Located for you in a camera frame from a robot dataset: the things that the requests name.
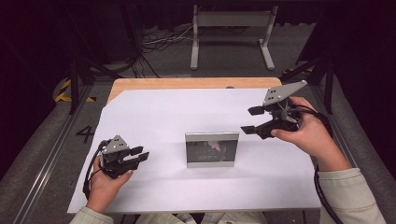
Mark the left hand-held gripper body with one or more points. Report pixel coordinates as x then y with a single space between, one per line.
113 161

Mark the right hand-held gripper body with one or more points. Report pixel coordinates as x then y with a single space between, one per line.
280 119

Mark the silver picture frame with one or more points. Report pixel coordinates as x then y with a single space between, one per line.
211 137

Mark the person's left hand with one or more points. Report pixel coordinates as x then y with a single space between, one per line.
104 189

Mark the person's right hand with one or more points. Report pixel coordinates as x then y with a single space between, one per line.
314 140

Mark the large white paper sheet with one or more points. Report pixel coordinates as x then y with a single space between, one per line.
174 112

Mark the black metal stand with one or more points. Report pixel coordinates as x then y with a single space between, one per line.
328 93
74 87

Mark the person's light clothing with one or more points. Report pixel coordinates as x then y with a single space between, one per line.
243 219

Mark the aluminium floor rail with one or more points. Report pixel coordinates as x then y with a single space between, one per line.
49 161
348 152

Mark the white metal stand frame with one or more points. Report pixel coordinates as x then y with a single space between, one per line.
232 18

